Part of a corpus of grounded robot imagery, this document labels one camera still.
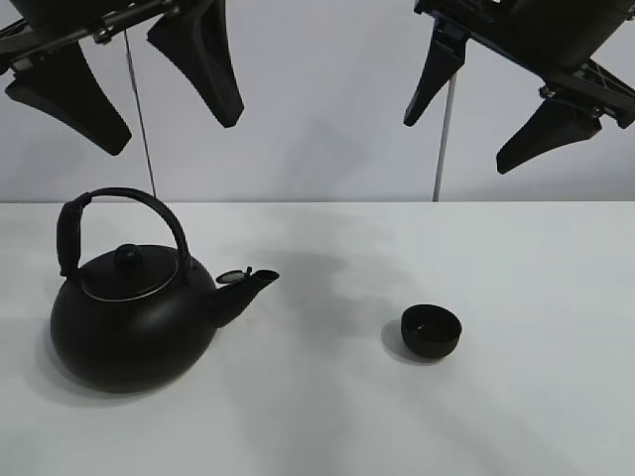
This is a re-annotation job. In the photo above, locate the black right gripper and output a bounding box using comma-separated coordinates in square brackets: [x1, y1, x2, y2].
[404, 1, 634, 175]

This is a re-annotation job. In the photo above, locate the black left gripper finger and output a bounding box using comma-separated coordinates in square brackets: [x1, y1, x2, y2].
[147, 0, 244, 127]

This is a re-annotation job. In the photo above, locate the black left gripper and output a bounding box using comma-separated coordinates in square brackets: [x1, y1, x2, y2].
[1, 1, 197, 156]

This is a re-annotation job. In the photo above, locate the black teapot kettle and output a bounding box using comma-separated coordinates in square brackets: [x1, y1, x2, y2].
[50, 187, 280, 394]

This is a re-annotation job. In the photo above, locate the small black teacup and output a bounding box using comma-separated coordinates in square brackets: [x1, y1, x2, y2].
[400, 304, 462, 360]

